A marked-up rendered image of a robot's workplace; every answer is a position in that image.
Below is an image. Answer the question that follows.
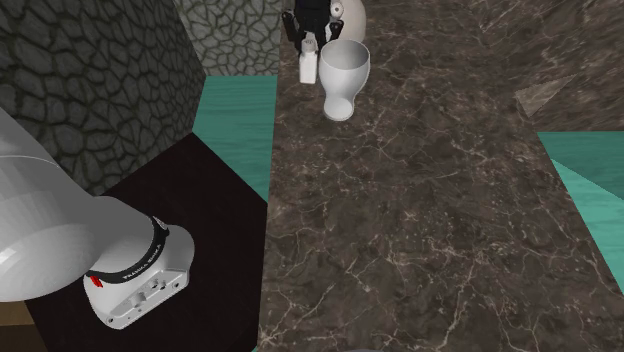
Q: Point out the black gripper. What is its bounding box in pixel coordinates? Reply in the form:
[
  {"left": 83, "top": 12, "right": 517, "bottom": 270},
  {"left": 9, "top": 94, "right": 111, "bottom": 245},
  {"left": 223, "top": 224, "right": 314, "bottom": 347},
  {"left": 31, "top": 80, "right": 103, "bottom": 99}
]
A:
[{"left": 282, "top": 0, "right": 345, "bottom": 51}]

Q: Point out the small white bottle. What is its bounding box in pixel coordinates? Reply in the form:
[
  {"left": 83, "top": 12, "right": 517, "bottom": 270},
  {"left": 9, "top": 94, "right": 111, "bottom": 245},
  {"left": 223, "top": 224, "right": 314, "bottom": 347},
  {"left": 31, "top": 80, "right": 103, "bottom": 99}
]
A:
[{"left": 298, "top": 38, "right": 321, "bottom": 86}]

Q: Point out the beige rounded vase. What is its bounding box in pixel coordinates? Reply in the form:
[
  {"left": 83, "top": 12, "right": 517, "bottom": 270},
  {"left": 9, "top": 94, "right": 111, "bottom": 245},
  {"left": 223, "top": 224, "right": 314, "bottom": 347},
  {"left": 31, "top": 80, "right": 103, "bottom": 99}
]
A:
[{"left": 337, "top": 0, "right": 368, "bottom": 45}]

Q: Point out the white goblet vase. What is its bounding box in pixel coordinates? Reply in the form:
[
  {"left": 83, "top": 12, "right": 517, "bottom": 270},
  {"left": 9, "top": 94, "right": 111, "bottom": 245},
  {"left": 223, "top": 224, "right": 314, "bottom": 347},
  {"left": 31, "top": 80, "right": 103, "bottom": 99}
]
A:
[{"left": 317, "top": 38, "right": 372, "bottom": 123}]

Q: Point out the black robot stand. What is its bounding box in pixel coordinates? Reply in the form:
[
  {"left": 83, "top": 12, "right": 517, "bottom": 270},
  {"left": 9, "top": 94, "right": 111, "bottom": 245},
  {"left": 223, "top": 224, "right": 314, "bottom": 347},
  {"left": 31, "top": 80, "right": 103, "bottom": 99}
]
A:
[{"left": 24, "top": 131, "right": 270, "bottom": 352}]

